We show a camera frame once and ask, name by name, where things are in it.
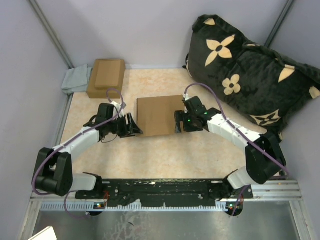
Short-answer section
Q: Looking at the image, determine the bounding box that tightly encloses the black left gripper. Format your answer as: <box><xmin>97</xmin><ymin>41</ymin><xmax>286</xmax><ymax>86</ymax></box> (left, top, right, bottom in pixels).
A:
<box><xmin>107</xmin><ymin>113</ymin><xmax>143</xmax><ymax>139</ymax></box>

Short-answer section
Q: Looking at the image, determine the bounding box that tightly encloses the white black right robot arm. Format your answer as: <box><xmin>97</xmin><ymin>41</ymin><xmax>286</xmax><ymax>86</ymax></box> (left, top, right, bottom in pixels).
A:
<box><xmin>174</xmin><ymin>94</ymin><xmax>287</xmax><ymax>199</ymax></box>

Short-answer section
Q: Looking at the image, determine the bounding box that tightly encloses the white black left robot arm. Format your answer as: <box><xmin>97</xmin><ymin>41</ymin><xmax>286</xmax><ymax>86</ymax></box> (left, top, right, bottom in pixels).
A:
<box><xmin>31</xmin><ymin>101</ymin><xmax>142</xmax><ymax>199</ymax></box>

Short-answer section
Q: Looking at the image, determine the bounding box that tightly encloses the small folded brown cardboard box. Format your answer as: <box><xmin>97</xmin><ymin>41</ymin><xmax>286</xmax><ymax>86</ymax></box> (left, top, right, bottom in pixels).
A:
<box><xmin>94</xmin><ymin>59</ymin><xmax>122</xmax><ymax>90</ymax></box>

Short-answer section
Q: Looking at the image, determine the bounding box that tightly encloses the large folded brown cardboard box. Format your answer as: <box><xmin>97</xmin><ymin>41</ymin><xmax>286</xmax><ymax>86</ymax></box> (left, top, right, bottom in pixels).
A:
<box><xmin>86</xmin><ymin>59</ymin><xmax>126</xmax><ymax>99</ymax></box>

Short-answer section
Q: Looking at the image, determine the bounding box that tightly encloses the light blue folded cloth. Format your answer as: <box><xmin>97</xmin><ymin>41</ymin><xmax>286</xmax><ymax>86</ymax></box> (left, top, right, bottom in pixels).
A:
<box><xmin>61</xmin><ymin>64</ymin><xmax>93</xmax><ymax>95</ymax></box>

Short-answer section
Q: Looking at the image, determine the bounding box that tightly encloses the black plush flower-pattern pillow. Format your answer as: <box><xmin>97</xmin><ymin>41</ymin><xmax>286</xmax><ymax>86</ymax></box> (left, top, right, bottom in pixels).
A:
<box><xmin>186</xmin><ymin>14</ymin><xmax>320</xmax><ymax>136</ymax></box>

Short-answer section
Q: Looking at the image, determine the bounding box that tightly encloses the white board corner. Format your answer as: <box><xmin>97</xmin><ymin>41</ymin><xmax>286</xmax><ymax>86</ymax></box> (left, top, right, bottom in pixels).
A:
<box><xmin>28</xmin><ymin>226</ymin><xmax>57</xmax><ymax>240</ymax></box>

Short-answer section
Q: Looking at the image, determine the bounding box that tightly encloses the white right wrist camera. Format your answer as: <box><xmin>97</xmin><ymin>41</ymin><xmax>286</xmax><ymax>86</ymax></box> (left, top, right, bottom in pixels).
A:
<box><xmin>182</xmin><ymin>93</ymin><xmax>190</xmax><ymax>102</ymax></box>

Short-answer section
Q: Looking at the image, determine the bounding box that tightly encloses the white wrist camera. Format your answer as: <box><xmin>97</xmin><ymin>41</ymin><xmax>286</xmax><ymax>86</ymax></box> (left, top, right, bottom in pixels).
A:
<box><xmin>182</xmin><ymin>93</ymin><xmax>190</xmax><ymax>102</ymax></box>
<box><xmin>111</xmin><ymin>101</ymin><xmax>127</xmax><ymax>118</ymax></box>

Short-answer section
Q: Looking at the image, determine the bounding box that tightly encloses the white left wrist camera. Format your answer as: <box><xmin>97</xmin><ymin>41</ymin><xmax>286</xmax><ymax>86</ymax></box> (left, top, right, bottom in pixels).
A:
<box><xmin>111</xmin><ymin>101</ymin><xmax>127</xmax><ymax>118</ymax></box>

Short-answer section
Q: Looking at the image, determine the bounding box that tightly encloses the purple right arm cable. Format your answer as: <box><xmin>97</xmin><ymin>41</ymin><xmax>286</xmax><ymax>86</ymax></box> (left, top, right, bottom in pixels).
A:
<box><xmin>183</xmin><ymin>82</ymin><xmax>289</xmax><ymax>217</ymax></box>

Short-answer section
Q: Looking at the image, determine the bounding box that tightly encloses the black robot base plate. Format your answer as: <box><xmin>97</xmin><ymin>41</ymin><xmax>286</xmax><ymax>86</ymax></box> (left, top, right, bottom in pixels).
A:
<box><xmin>75</xmin><ymin>178</ymin><xmax>241</xmax><ymax>208</ymax></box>

